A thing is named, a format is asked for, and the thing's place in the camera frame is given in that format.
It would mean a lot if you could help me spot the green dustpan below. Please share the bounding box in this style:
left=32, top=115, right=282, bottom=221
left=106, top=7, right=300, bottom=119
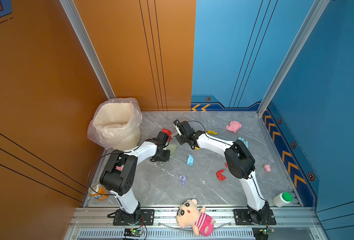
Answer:
left=159, top=144, right=177, bottom=166

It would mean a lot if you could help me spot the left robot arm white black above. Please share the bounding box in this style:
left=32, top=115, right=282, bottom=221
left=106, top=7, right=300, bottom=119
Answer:
left=99, top=132, right=170, bottom=224

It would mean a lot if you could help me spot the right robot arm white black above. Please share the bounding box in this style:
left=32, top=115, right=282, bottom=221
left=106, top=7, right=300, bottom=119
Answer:
left=173, top=120, right=270, bottom=225

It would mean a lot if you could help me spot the small yellow paper scrap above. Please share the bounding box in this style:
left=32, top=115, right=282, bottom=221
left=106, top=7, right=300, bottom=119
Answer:
left=206, top=131, right=218, bottom=135

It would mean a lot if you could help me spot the light blue paper scrap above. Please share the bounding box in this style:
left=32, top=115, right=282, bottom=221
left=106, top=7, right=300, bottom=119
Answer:
left=187, top=154, right=194, bottom=166

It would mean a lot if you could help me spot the purple paper scrap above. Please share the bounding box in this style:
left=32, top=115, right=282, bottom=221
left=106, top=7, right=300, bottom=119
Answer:
left=179, top=175, right=187, bottom=186

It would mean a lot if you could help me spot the cream trash bin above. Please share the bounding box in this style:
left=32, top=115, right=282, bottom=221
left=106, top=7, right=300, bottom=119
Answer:
left=92, top=102, right=142, bottom=151

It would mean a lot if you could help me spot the clear plastic bin liner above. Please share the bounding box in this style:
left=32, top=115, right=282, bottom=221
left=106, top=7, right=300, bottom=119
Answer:
left=87, top=97, right=143, bottom=150

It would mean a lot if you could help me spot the pink paper scrap far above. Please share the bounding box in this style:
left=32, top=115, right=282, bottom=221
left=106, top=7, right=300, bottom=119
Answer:
left=226, top=121, right=242, bottom=133

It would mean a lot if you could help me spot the red paper scrap crumpled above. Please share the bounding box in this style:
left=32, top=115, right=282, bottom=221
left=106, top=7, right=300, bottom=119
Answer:
left=216, top=169, right=226, bottom=181

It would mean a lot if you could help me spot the teal paper scrap right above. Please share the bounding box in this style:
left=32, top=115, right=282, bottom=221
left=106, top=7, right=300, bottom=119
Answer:
left=238, top=137, right=249, bottom=148

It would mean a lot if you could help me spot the plush doll pink shirt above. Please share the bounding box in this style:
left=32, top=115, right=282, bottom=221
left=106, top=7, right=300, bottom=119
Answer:
left=176, top=199, right=216, bottom=237

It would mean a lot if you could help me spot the left green circuit board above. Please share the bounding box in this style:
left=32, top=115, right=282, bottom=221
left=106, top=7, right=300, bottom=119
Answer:
left=123, top=228, right=145, bottom=240

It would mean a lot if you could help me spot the green circuit board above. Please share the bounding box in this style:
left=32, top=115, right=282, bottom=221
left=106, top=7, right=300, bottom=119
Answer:
left=123, top=228, right=145, bottom=240
left=252, top=228, right=275, bottom=240

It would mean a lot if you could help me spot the white bottle green cap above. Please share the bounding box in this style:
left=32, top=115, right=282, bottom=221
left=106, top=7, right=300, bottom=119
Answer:
left=273, top=193, right=293, bottom=208

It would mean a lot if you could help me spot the right green circuit board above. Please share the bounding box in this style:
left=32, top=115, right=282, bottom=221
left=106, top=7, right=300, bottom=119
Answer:
left=252, top=228, right=275, bottom=240

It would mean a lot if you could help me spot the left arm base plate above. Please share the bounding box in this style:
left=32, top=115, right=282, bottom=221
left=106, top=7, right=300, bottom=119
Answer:
left=113, top=209, right=155, bottom=226

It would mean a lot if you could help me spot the pink scrap near wall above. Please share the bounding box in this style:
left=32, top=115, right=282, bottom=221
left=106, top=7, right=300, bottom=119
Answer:
left=264, top=164, right=271, bottom=172

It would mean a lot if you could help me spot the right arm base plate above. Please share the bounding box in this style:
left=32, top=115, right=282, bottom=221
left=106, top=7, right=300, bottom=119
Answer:
left=233, top=209, right=277, bottom=226

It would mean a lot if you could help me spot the aluminium front rail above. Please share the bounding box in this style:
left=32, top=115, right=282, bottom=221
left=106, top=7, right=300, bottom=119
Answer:
left=65, top=200, right=327, bottom=240

